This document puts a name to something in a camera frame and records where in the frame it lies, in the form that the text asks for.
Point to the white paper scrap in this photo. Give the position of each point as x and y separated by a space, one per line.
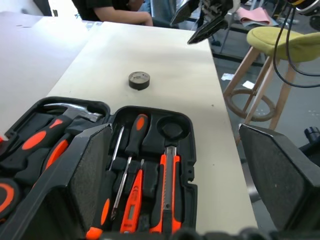
227 76
248 84

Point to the black plastic tool case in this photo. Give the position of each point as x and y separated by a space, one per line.
185 160

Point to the person in black shirt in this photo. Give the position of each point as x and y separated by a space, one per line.
105 10

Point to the orange black utility knife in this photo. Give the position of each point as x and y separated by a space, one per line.
170 190

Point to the black chair base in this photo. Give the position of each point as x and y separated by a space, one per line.
312 140

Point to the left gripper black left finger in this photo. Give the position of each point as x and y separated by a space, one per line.
82 175

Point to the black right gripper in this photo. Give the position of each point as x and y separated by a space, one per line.
215 8

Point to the black electrical tape roll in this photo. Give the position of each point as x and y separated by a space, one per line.
139 81

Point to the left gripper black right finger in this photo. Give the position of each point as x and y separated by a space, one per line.
280 175

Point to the orange voltage tester pen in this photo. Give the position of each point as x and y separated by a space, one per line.
131 205

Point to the wooden stool yellow-green seat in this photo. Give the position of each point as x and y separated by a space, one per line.
267 37

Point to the pink cloth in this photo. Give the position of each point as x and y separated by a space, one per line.
255 16

